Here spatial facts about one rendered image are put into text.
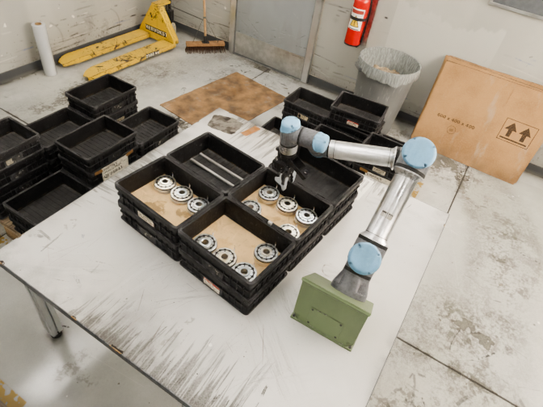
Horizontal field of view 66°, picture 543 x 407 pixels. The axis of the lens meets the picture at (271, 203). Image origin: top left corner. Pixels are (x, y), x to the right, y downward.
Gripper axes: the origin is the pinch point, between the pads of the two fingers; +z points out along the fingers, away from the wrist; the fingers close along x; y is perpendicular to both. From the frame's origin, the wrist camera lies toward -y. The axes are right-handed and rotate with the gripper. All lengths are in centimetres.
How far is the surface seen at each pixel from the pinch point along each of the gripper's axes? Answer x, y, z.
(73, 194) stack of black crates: 43, 134, 68
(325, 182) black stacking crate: -30.8, -2.8, 21.5
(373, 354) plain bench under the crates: 30, -67, 26
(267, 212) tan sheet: 8.1, 5.2, 16.1
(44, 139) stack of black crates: 28, 181, 58
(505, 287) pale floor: -113, -116, 117
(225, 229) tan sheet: 29.4, 11.8, 13.1
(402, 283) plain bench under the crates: -10, -61, 32
